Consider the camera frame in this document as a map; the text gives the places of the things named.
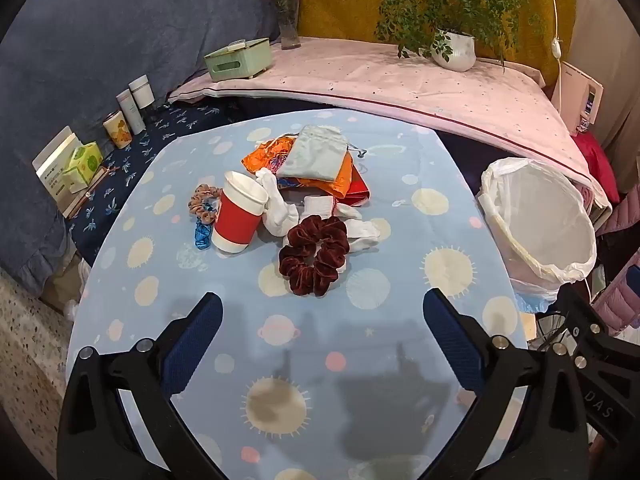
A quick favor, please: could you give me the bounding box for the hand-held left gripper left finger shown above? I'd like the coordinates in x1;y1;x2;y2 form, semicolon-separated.
57;291;226;480

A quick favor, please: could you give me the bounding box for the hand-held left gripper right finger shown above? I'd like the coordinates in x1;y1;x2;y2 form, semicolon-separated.
422;287;588;480

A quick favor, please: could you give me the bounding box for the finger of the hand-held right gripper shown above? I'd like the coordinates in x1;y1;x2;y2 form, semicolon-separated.
552;284;617;377

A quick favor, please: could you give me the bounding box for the bin with white liner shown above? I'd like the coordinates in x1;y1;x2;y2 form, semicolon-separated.
477;157;598;306

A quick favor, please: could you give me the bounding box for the orange plastic bag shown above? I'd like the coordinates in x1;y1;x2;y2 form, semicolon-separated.
241;135;371;208

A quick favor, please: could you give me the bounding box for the grey drawstring pouch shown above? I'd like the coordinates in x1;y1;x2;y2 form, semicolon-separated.
276;125;368;183

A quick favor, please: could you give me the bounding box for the light pink puffer jacket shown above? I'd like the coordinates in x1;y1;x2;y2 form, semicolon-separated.
590;255;640;336

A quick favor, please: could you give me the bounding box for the light blue cloth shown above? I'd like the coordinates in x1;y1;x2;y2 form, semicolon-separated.
515;292;558;313

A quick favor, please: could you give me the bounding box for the planet print blue tablecloth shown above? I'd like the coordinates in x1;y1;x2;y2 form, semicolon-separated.
65;110;531;480

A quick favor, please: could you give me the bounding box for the blue scrunchie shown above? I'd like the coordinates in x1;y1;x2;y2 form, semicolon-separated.
194;217;216;251

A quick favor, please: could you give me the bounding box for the mauve puffer jacket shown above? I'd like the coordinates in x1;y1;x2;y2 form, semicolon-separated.
597;195;640;246

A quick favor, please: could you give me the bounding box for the red cup with white lid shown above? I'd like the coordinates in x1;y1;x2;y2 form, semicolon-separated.
211;171;270;255

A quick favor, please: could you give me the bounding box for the white sock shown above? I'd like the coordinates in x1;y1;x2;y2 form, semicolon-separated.
302;196;335;221
334;202;381;253

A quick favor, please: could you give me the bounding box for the tan patterned scrunchie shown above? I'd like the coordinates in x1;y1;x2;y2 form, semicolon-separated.
188;185;223;221

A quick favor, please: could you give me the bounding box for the crumpled white tissue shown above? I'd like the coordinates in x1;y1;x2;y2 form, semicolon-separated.
255;167;301;237

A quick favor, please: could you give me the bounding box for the dark red velvet scrunchie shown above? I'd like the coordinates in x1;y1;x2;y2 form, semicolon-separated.
278;214;351;296

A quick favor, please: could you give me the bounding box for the wooden board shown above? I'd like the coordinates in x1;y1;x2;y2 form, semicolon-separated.
62;165;118;218

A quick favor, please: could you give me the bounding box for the magenta cloth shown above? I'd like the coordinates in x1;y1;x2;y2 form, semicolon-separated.
572;130;621;201

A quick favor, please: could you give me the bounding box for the green tissue pack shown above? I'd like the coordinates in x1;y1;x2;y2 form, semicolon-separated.
67;142;103;186

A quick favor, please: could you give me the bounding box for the navy printed cloth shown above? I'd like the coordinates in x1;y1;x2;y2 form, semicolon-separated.
65;97;261;266

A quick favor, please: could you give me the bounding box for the orange print canister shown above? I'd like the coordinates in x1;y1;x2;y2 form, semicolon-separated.
102;112;133;150

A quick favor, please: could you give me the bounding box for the white paper box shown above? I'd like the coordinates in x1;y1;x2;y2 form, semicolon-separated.
32;126;81;206

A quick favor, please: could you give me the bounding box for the tall white canister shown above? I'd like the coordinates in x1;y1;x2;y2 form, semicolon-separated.
116;90;146;136

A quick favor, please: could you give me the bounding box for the pale box appliance with display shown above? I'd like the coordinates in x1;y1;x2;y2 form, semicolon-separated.
551;60;604;136

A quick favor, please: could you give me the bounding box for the pink blanket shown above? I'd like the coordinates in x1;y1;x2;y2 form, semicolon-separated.
167;37;613;211

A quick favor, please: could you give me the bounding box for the short white canister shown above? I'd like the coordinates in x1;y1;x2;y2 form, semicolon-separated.
128;75;153;110

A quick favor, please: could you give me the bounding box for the green tissue box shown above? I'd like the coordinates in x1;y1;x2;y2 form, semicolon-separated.
204;38;273;82

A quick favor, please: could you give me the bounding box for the potted green plant white pot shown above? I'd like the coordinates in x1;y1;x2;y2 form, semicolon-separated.
336;0;548;73

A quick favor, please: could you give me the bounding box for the grey blue curtain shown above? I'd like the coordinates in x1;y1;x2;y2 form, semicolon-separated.
0;0;301;306

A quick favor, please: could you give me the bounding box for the glass vase with pink flowers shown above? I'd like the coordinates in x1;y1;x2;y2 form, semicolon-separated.
252;0;311;51

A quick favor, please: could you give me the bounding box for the mustard yellow cloth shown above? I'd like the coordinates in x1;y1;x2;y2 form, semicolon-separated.
297;0;578;88

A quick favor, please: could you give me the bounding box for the metal wire rack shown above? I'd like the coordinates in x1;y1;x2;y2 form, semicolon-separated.
530;310;571;348

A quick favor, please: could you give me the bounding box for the white cable with switch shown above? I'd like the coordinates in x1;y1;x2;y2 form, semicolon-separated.
542;0;566;68

